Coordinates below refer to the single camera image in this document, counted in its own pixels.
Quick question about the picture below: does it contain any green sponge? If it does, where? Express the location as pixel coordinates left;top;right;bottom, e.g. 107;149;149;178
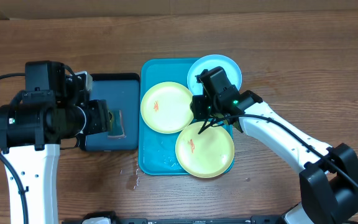
108;110;126;139

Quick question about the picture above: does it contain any yellow plate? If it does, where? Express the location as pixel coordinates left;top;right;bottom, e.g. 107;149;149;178
140;82;194;134
175;122;234;178

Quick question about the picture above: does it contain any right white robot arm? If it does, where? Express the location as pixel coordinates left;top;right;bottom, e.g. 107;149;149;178
190;90;358;223

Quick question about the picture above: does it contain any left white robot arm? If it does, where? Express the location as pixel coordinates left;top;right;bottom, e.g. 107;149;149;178
0;90;111;223

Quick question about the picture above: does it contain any black water tray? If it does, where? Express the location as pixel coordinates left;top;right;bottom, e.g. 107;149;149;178
80;73;140;152

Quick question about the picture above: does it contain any teal plastic tray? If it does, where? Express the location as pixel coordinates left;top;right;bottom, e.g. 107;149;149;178
138;58;197;175

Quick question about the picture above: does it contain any light blue plate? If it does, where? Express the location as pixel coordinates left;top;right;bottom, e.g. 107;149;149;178
187;54;242;95

